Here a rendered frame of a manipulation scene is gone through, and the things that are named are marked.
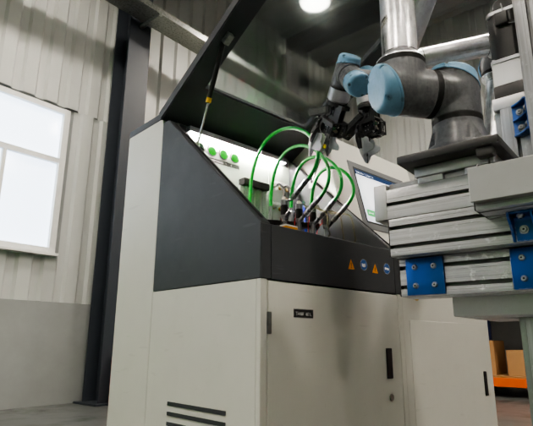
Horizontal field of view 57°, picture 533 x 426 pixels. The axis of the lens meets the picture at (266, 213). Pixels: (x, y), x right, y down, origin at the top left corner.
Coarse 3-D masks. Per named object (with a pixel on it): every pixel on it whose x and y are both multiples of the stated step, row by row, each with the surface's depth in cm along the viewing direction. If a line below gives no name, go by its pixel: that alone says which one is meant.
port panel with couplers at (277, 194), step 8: (280, 176) 228; (288, 184) 231; (280, 192) 226; (288, 192) 230; (272, 200) 222; (280, 200) 225; (272, 208) 220; (280, 208) 223; (272, 216) 220; (280, 216) 224; (288, 216) 227
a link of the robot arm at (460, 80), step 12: (444, 72) 117; (456, 72) 116; (468, 72) 116; (444, 84) 114; (456, 84) 115; (468, 84) 115; (480, 84) 118; (444, 96) 114; (456, 96) 115; (468, 96) 115; (480, 96) 117; (444, 108) 116; (456, 108) 114; (468, 108) 114; (480, 108) 115; (432, 120) 119
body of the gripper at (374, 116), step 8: (368, 104) 177; (368, 112) 178; (376, 112) 174; (368, 120) 174; (376, 120) 175; (360, 128) 176; (368, 128) 175; (376, 128) 174; (368, 136) 178; (376, 136) 178
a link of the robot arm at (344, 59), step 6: (342, 54) 158; (348, 54) 159; (342, 60) 157; (348, 60) 156; (354, 60) 156; (360, 60) 158; (336, 66) 160; (342, 66) 157; (336, 72) 159; (336, 78) 160; (336, 84) 161; (342, 90) 161
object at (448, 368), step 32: (352, 160) 235; (384, 160) 259; (416, 320) 186; (448, 320) 203; (480, 320) 222; (416, 352) 182; (448, 352) 198; (480, 352) 216; (416, 384) 178; (448, 384) 193; (480, 384) 210; (416, 416) 175; (448, 416) 189; (480, 416) 205
